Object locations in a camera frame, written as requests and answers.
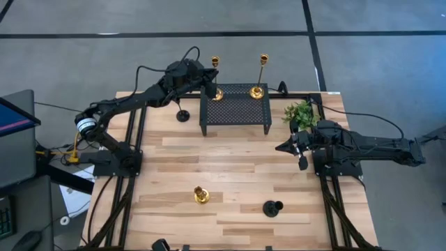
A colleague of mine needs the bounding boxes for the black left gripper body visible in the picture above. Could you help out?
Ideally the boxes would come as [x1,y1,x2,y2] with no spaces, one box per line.
[164,59,210,92]

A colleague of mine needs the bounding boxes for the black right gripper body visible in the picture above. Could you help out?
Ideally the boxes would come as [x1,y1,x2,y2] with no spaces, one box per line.
[295,120,337,172]

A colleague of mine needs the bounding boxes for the tall gold candlestick holder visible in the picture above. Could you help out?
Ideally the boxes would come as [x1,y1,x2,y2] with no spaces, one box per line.
[210,55,224,102]
[249,53,270,100]

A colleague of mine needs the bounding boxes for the black candlestick holder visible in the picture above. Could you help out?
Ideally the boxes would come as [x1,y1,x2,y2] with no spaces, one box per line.
[262,199,284,218]
[176,99,191,123]

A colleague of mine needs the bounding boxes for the short gold candlestick holder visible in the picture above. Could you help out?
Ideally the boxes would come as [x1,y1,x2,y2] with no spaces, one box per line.
[193,185,210,206]

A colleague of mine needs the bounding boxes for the green plant in white pot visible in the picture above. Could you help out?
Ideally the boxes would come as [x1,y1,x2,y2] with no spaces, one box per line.
[281,100,321,133]

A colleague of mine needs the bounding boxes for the black perforated metal rack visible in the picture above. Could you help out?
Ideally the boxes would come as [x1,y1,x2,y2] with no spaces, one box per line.
[199,82,273,137]

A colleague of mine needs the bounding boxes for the grey furniture leg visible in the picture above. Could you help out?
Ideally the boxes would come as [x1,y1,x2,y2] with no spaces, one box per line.
[416,125,446,146]

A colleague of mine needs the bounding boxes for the black stand beam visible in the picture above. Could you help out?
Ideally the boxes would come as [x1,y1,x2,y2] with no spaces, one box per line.
[34,149,95,195]

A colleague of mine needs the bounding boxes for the small black object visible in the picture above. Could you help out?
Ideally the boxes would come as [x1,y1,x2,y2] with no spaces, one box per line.
[151,238,171,251]

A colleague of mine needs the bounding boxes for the white paper sheets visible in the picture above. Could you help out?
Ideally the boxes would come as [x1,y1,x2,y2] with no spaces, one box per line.
[58,165,95,219]

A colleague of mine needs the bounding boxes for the monitor with blue screen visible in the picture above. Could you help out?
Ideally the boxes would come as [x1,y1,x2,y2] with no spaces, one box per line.
[0,96,42,138]

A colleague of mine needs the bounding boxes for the grey side table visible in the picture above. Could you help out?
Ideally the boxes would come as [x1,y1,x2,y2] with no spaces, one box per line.
[0,89,56,251]

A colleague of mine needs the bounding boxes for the black keyboard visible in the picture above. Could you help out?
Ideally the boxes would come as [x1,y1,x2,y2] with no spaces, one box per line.
[0,195,17,241]

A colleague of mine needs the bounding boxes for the black computer mouse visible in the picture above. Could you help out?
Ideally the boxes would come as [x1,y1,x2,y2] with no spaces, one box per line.
[11,229,43,251]

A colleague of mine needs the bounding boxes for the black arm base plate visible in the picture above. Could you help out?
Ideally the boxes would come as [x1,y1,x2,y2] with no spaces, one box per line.
[93,149,143,177]
[313,149,363,177]

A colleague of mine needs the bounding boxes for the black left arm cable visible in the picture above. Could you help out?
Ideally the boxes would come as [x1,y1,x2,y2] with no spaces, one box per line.
[134,45,201,92]

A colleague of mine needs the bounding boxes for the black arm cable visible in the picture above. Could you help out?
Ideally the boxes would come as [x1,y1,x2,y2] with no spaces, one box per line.
[134,45,201,92]
[308,99,405,140]

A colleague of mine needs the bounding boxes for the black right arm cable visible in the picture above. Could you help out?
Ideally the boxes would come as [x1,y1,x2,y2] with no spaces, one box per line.
[308,99,405,140]

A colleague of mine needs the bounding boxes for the thin black floor cable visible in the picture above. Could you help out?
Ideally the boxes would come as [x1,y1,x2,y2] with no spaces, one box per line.
[34,101,84,114]

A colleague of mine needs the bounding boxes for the yellow cable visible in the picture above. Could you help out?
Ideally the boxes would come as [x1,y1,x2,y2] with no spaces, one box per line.
[34,131,82,165]

